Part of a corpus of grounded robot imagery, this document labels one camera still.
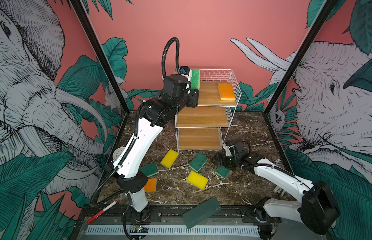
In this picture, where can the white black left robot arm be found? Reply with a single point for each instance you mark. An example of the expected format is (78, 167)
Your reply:
(151, 118)

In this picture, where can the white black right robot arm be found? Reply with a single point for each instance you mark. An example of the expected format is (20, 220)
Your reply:
(314, 204)

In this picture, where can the white alarm clock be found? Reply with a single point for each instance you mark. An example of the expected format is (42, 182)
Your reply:
(118, 152)

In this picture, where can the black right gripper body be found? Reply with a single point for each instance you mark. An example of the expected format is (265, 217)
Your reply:
(228, 162)

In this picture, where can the large dark green foam block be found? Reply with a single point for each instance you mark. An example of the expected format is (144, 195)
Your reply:
(201, 212)

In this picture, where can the orange sponge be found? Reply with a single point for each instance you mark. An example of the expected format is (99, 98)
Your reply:
(151, 185)
(226, 92)

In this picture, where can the dark green sponge left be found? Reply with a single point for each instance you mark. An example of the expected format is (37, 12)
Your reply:
(150, 170)

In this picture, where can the dark green sponge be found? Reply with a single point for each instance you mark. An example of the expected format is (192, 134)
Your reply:
(222, 172)
(150, 170)
(198, 162)

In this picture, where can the white ribbed front rail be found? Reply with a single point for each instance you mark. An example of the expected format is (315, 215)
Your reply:
(161, 230)

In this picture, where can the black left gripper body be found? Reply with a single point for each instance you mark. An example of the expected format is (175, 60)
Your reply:
(191, 100)

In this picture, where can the white stapler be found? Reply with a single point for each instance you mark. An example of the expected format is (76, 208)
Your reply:
(278, 190)

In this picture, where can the red white marker pen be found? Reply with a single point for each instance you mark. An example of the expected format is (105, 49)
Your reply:
(102, 211)

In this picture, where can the dark green sponge centre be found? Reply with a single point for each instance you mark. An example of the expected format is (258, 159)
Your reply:
(198, 162)

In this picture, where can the bright green sponge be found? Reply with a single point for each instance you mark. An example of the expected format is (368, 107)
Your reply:
(195, 79)

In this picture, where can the white wire three-tier shelf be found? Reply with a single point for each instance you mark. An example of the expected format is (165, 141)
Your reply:
(201, 128)

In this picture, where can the yellow sponge front centre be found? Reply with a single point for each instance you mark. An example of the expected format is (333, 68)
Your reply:
(197, 180)

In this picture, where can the yellow sponge near shelf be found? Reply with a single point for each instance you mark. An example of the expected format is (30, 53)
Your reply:
(169, 158)

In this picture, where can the dark green sponge right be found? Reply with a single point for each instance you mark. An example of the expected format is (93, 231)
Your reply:
(222, 172)

